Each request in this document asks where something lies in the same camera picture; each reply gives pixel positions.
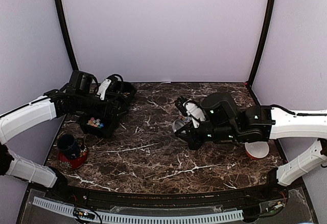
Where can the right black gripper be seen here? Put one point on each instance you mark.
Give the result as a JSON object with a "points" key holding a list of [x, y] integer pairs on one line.
{"points": [[194, 142]]}

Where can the pile of flower candies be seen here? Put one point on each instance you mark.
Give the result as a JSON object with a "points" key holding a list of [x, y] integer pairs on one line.
{"points": [[95, 123]]}

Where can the silver jar lid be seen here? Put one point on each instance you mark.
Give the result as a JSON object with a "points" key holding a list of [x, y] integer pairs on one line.
{"points": [[177, 124]]}

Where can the black frame post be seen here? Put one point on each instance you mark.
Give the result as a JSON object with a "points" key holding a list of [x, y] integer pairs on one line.
{"points": [[65, 34], [261, 44]]}

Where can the black bin with lollipops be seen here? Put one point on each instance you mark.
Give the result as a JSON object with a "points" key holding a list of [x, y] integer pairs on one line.
{"points": [[125, 91]]}

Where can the red floral saucer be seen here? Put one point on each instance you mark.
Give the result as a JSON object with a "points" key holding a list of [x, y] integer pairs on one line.
{"points": [[73, 164]]}

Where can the right black frame post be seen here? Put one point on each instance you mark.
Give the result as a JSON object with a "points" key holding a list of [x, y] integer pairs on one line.
{"points": [[261, 44]]}

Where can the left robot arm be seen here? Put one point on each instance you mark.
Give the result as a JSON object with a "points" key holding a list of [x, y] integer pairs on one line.
{"points": [[21, 122]]}

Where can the left black frame post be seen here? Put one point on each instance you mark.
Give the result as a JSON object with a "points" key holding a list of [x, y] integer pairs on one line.
{"points": [[65, 34]]}

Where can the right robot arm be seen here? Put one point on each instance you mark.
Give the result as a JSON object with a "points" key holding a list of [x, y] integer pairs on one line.
{"points": [[259, 124]]}

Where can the dark blue mug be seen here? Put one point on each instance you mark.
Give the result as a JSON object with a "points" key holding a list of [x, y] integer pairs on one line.
{"points": [[70, 146]]}

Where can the clear plastic jar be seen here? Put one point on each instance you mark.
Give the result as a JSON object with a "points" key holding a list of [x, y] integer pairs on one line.
{"points": [[185, 119]]}

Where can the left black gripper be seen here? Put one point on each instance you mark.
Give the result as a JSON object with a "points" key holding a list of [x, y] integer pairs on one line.
{"points": [[114, 106]]}

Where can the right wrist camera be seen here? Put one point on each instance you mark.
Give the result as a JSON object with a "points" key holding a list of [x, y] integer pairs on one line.
{"points": [[217, 108]]}

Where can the orange and white bowl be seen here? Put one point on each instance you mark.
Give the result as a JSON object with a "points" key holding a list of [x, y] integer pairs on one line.
{"points": [[257, 150]]}

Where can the black bin with flower candies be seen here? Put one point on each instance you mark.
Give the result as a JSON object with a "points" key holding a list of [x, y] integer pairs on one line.
{"points": [[110, 126]]}

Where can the black front rail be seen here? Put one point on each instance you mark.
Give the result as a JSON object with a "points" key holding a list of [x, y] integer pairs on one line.
{"points": [[240, 198]]}

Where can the white slotted cable duct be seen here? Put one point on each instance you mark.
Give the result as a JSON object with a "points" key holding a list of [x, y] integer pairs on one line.
{"points": [[85, 215]]}

